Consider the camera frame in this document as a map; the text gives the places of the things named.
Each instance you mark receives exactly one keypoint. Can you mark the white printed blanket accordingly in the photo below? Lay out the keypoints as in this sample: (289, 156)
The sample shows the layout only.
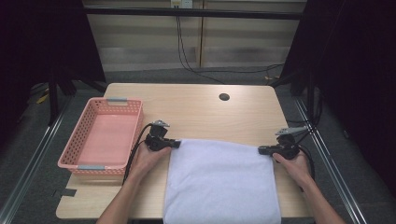
(221, 183)

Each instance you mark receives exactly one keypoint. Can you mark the person's left hand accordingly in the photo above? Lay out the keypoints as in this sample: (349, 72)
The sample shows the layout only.
(146, 161)

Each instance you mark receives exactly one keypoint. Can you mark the white wall power outlet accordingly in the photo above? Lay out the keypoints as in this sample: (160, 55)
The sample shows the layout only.
(181, 3)

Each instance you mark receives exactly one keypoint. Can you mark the grey tape piece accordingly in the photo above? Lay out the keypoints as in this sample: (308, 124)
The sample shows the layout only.
(65, 193)

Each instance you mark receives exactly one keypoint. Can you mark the metal floor rail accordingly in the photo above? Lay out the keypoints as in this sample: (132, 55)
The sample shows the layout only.
(31, 168)
(336, 174)

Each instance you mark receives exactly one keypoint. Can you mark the pink perforated plastic basket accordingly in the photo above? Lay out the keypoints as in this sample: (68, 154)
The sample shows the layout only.
(106, 140)

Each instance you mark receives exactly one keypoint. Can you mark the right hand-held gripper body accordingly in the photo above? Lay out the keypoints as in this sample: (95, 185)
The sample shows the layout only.
(288, 146)

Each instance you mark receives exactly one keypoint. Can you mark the black horizontal bar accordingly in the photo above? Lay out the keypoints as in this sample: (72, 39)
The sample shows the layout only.
(193, 13)

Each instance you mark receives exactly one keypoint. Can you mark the black metal stand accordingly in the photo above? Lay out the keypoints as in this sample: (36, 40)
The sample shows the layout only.
(53, 99)

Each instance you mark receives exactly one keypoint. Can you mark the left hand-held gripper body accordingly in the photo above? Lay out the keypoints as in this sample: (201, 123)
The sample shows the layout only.
(157, 141)

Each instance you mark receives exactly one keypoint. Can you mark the yellow floor item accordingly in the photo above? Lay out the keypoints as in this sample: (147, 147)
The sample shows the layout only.
(42, 99)

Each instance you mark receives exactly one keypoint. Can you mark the person's right hand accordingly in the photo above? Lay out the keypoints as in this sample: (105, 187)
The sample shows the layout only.
(295, 169)

